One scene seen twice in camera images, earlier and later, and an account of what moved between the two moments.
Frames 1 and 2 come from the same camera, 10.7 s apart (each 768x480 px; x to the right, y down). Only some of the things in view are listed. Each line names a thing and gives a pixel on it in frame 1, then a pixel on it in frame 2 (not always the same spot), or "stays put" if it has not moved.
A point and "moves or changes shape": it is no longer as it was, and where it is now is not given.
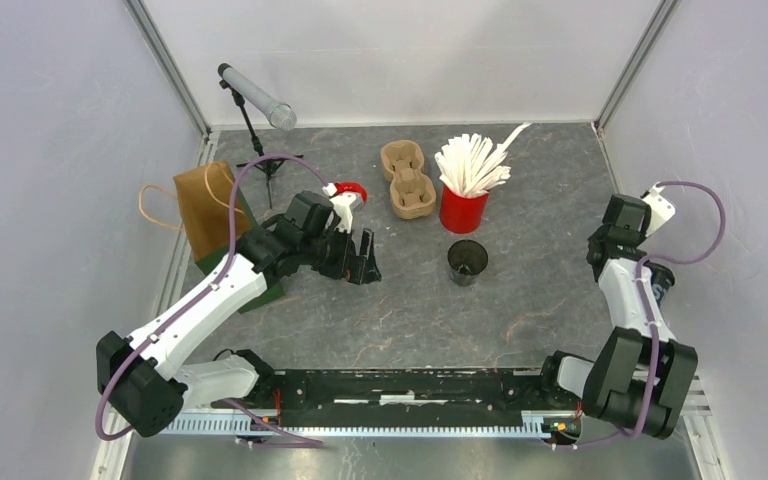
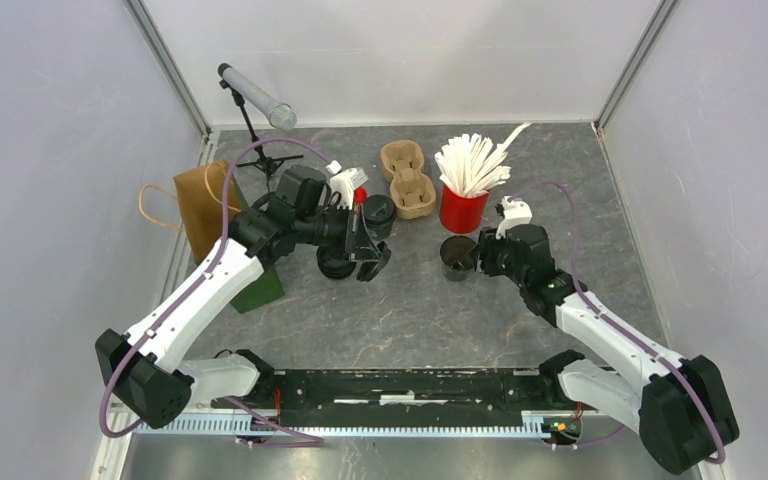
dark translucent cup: (466, 258) moves or changes shape
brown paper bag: (205, 196) stays put
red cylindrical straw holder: (461, 215) stays put
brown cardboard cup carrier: (412, 190) stays put
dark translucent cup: (662, 280) to (379, 212)
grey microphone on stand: (282, 116) stays put
